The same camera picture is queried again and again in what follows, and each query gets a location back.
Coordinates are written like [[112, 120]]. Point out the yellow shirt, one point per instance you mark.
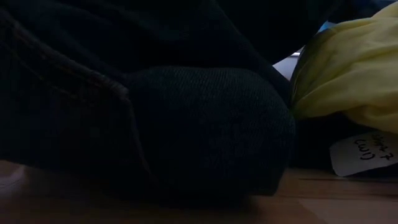
[[351, 68]]

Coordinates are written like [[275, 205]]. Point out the black knit sweater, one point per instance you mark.
[[211, 130]]

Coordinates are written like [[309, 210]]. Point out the dark denim jeans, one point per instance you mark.
[[62, 93]]

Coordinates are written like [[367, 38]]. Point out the black t-shirt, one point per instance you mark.
[[314, 146]]

